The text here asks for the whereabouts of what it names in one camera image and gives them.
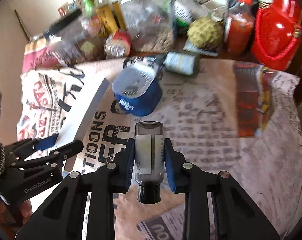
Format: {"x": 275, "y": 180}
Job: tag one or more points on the green capped bottle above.
{"x": 89, "y": 2}

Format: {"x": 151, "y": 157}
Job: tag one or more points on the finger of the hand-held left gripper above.
{"x": 66, "y": 150}
{"x": 47, "y": 142}

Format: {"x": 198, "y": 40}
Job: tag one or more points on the red sauce squeeze bottle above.
{"x": 239, "y": 27}

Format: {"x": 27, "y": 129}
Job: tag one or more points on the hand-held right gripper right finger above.
{"x": 170, "y": 166}

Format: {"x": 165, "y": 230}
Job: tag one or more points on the white and green box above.
{"x": 188, "y": 11}

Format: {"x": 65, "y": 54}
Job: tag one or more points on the red thermos flask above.
{"x": 276, "y": 35}

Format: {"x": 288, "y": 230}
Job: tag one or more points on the person's left hand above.
{"x": 26, "y": 208}

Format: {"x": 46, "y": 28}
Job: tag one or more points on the clear jar black lid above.
{"x": 73, "y": 42}

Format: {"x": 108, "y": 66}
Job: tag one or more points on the yellow-green knobbly ball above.
{"x": 204, "y": 33}

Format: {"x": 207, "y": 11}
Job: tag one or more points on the blue plastic cup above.
{"x": 138, "y": 97}

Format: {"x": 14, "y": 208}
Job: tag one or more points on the printed tablecloth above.
{"x": 203, "y": 132}

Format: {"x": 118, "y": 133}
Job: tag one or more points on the printed snack bag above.
{"x": 73, "y": 2}

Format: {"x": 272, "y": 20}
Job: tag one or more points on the maroon and beige bag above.
{"x": 38, "y": 57}

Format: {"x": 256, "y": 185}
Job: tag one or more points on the white paper sheet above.
{"x": 87, "y": 110}

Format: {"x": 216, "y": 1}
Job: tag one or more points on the small clear bottle black cap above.
{"x": 148, "y": 152}

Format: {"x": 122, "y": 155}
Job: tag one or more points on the clear bottle yellow label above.
{"x": 107, "y": 15}

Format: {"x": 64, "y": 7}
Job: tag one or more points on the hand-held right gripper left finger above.
{"x": 130, "y": 166}

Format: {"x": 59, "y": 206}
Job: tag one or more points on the small red can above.
{"x": 118, "y": 43}

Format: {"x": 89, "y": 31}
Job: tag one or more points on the clear jar gold lid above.
{"x": 148, "y": 22}

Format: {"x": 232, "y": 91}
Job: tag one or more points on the thin wooden stick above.
{"x": 22, "y": 25}

